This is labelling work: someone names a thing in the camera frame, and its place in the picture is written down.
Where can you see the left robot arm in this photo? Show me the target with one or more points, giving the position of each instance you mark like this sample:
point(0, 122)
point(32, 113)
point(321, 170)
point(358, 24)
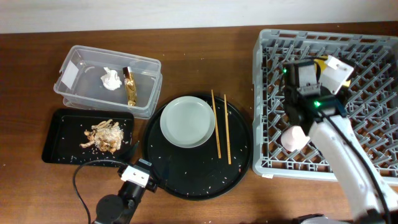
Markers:
point(120, 208)

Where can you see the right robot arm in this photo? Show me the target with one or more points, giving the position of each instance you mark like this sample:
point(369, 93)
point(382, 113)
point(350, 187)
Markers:
point(317, 114)

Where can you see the white tissue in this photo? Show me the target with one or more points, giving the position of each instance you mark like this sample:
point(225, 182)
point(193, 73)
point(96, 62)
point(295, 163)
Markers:
point(111, 80)

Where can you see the gold snack wrapper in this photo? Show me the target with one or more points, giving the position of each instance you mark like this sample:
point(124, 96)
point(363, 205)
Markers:
point(130, 86)

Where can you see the round black tray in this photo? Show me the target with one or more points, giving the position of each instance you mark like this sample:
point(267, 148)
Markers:
point(197, 173)

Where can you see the food scraps and rice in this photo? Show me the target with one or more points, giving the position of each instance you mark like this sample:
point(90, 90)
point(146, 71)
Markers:
point(105, 136)

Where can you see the yellow bowl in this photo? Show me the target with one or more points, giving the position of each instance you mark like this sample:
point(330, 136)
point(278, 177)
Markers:
point(321, 64)

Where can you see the pink plastic cup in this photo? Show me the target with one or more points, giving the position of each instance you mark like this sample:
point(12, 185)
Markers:
point(294, 139)

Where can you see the wooden chopstick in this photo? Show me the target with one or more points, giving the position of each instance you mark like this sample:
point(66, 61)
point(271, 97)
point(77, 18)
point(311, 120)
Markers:
point(216, 125)
point(227, 130)

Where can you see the grey dishwasher rack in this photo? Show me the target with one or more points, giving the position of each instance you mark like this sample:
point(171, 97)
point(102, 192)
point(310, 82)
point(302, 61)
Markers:
point(372, 100)

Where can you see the black rectangular tray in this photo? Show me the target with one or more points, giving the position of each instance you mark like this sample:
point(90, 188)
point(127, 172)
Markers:
point(66, 133)

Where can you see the clear plastic bin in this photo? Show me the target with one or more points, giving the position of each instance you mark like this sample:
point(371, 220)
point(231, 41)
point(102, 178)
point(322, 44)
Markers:
point(81, 86)

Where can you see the grey plate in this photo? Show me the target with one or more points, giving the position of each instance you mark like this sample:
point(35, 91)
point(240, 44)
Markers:
point(187, 122)

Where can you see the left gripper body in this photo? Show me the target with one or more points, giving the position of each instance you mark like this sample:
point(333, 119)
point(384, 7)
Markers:
point(151, 185)

